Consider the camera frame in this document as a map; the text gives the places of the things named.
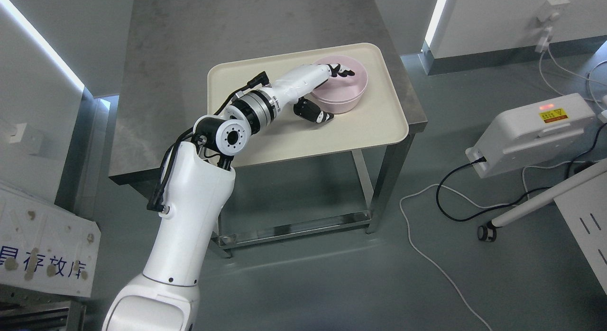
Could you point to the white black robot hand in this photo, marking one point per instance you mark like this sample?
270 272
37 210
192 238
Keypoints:
292 87

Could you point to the pink bowl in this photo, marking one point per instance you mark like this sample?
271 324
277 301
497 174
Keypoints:
341 94

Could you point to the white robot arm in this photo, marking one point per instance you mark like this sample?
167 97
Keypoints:
196 181

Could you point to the metal shelf rack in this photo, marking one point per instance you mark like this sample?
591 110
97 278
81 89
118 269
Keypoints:
27 310

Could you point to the cream plastic tray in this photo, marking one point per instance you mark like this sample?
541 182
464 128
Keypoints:
377 120

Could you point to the stainless steel table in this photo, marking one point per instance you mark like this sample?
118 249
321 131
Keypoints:
172 44

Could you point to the white stand leg with caster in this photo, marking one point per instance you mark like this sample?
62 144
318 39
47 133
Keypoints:
488 231

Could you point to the white power supply box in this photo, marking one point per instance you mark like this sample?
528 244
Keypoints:
530 134

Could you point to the white sign with blue text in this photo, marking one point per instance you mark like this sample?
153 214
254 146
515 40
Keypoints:
44 247

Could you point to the white perforated panel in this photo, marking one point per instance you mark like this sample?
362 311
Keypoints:
584 208

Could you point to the white wall plug adapter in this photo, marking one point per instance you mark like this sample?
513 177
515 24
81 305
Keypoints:
549 13

